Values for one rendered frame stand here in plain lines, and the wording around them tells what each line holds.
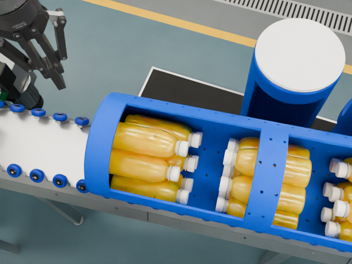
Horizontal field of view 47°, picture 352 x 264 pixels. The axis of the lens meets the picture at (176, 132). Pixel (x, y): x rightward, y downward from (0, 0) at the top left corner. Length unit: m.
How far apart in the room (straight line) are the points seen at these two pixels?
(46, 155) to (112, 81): 1.25
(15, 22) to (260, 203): 0.63
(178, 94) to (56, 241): 1.02
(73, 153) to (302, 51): 0.79
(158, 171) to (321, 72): 0.60
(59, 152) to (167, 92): 1.05
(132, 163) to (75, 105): 1.50
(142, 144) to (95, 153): 0.12
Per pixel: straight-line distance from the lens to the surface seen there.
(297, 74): 1.29
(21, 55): 0.73
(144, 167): 1.02
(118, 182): 1.07
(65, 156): 1.32
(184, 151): 1.00
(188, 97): 2.23
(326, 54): 1.36
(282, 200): 1.01
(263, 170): 0.93
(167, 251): 2.12
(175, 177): 1.02
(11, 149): 1.40
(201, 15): 2.75
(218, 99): 2.23
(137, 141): 1.00
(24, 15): 0.62
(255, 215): 0.97
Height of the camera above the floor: 2.10
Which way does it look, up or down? 66 degrees down
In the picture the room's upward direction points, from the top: 7 degrees counter-clockwise
